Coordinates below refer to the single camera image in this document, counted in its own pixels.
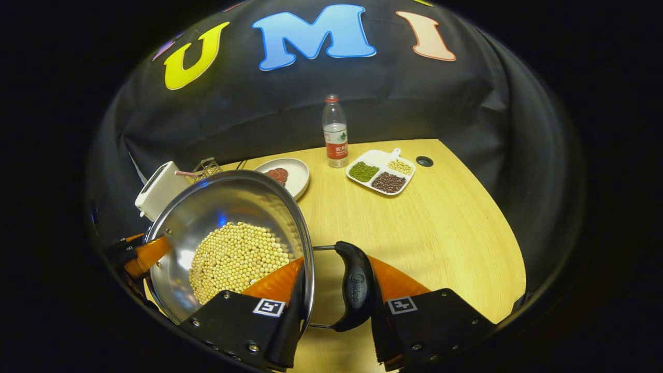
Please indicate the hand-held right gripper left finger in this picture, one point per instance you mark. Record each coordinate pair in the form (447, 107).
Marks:
(290, 336)

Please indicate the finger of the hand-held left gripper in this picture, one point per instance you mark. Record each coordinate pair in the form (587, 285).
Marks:
(150, 254)

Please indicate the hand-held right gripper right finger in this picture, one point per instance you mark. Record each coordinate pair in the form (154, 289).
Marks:
(380, 336)

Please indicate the stainless steel pot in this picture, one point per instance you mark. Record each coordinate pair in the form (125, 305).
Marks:
(207, 207)

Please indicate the pile of soybeans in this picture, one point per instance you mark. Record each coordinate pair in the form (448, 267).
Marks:
(233, 259)

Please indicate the white toaster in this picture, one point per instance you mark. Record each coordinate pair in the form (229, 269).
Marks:
(158, 191)

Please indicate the red white striped stick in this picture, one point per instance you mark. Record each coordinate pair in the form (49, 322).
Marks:
(186, 173)

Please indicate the brown meat piece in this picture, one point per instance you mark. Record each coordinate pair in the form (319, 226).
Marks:
(278, 175)

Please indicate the heap of red beans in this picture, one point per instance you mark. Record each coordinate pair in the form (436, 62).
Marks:
(388, 182)

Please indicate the white round plate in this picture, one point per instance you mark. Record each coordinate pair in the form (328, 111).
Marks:
(298, 176)

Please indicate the heap of green mung beans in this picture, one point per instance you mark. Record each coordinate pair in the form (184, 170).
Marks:
(363, 171)

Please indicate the small heap of soybeans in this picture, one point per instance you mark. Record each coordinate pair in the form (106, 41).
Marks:
(400, 167)

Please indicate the white divided tray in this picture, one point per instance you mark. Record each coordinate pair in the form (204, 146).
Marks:
(380, 155)

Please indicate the clear plastic water bottle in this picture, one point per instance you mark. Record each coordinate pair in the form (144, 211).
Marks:
(335, 140)

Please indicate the black backdrop cloth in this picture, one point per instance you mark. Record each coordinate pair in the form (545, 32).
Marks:
(414, 103)

